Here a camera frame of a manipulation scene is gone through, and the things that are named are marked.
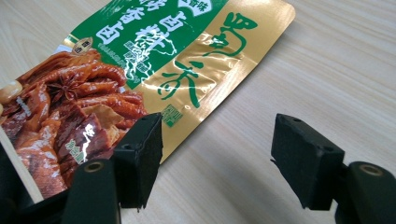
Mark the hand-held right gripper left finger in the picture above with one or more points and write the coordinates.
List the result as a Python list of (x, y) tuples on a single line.
[(138, 161)]

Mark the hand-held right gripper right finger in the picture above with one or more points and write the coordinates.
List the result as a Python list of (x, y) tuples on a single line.
[(306, 161)]

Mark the gold green food packet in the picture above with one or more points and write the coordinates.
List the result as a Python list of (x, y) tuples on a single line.
[(199, 62)]

